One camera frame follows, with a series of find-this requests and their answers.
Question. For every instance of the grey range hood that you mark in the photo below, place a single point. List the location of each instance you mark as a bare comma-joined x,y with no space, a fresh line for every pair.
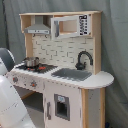
39,25

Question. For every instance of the right red stove knob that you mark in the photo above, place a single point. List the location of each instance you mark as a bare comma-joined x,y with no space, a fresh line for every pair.
33,84

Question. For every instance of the wooden toy kitchen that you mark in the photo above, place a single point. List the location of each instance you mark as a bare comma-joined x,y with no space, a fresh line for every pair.
63,53

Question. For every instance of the white cabinet door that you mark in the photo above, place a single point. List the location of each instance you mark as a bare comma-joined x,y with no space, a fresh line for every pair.
62,106

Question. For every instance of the grey toy sink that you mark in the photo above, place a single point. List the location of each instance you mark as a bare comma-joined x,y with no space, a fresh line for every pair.
72,74

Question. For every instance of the black toy faucet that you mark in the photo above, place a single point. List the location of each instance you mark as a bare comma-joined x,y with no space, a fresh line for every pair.
81,64

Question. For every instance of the white microwave door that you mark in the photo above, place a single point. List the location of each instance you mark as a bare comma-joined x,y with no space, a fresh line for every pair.
70,26

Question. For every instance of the black toy stovetop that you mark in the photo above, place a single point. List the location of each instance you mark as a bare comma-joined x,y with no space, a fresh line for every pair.
40,68

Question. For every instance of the red stove knob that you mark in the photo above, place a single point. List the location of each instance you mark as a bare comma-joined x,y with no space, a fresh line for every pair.
15,79
33,84

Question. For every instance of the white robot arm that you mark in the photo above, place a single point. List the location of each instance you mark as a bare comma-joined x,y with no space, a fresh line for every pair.
13,113

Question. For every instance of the left red stove knob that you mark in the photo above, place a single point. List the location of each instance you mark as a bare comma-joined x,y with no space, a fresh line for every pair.
15,79

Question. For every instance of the small metal pot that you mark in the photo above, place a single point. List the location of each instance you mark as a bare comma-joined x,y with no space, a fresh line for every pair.
31,61

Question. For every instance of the grey backdrop curtain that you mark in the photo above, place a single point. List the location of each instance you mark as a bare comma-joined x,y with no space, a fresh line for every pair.
114,42

